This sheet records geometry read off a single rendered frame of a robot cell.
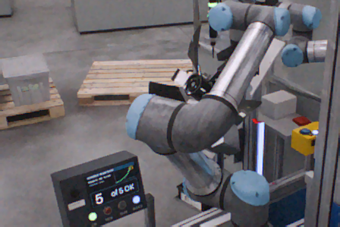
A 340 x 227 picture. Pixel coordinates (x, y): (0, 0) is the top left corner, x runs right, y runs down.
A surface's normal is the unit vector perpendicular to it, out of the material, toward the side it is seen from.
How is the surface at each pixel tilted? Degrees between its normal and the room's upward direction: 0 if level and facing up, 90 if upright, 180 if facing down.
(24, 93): 95
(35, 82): 95
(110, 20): 90
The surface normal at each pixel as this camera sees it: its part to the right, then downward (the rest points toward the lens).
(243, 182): 0.11, -0.87
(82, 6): 0.35, 0.40
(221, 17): -0.48, 0.37
